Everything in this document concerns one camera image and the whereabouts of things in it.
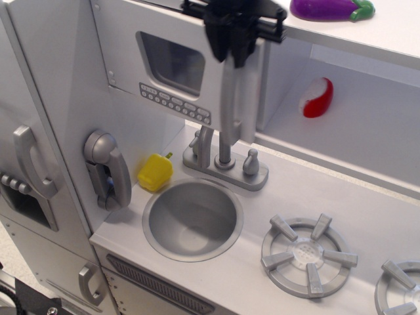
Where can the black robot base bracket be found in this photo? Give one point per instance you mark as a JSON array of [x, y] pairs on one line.
[[19, 298]]

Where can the grey stove burner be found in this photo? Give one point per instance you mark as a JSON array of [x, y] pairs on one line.
[[397, 290], [305, 257]]

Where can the grey stove burner right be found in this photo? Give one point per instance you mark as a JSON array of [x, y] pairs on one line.
[[397, 290]]

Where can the round silver sink bowl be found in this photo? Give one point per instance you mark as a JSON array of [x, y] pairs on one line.
[[193, 220]]

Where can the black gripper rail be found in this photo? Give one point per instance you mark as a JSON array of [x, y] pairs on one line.
[[247, 20]]

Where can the grey stove burner left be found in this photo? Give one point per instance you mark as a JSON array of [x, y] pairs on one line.
[[305, 257]]

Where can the purple toy eggplant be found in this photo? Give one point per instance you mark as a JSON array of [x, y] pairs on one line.
[[332, 10]]

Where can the white toy microwave door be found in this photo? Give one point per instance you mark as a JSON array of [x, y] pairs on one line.
[[164, 57]]

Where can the grey lower fridge handle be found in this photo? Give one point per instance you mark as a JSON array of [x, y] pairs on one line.
[[92, 285]]

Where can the grey ice dispenser panel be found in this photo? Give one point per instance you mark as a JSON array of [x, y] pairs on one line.
[[23, 199]]

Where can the grey toy faucet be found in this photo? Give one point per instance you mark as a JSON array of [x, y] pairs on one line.
[[219, 161]]

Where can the grey oven vent grille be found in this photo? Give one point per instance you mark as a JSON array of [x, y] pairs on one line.
[[160, 287]]

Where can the grey toy wall phone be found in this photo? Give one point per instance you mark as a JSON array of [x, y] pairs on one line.
[[108, 171]]

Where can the yellow toy bell pepper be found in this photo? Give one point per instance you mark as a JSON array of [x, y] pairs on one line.
[[156, 172]]

